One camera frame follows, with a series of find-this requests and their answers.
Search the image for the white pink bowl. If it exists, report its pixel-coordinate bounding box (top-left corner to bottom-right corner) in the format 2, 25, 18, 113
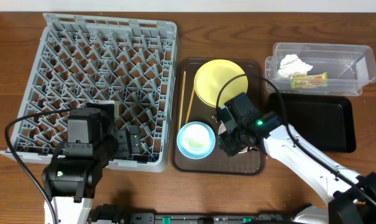
218, 123, 248, 154

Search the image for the light blue bowl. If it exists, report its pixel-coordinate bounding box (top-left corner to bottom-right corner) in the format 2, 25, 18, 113
177, 121, 216, 160

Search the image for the white tissue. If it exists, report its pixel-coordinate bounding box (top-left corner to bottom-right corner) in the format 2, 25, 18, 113
277, 54, 313, 78

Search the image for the green snack wrapper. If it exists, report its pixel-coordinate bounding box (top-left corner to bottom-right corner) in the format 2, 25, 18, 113
290, 72, 328, 89

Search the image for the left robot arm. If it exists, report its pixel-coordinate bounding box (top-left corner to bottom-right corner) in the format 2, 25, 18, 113
42, 104, 140, 223

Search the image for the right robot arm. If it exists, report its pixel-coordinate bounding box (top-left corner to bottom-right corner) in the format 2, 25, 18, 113
214, 93, 376, 223

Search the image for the clear plastic waste bin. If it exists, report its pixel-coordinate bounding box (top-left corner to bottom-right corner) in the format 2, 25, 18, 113
264, 42, 376, 96

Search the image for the dark brown serving tray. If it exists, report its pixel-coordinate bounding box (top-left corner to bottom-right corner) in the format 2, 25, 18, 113
171, 58, 266, 176

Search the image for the yellow round plate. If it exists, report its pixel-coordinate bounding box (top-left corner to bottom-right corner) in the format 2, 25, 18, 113
194, 59, 248, 108

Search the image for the green food scrap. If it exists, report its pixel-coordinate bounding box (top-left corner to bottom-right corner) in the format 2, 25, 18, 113
188, 139, 204, 150

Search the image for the right wooden chopstick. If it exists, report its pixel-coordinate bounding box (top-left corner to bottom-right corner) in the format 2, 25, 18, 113
185, 86, 195, 124

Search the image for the wooden chopstick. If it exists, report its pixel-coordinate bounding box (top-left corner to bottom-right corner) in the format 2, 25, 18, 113
185, 86, 195, 124
178, 70, 186, 131

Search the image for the left wooden chopstick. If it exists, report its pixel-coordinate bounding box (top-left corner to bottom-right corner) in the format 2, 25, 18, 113
178, 70, 186, 131

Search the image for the black rectangular tray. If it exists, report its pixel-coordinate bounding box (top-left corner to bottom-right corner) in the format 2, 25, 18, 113
282, 93, 357, 153

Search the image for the grey plastic dish rack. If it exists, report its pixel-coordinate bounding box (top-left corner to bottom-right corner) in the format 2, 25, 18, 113
2, 13, 178, 172

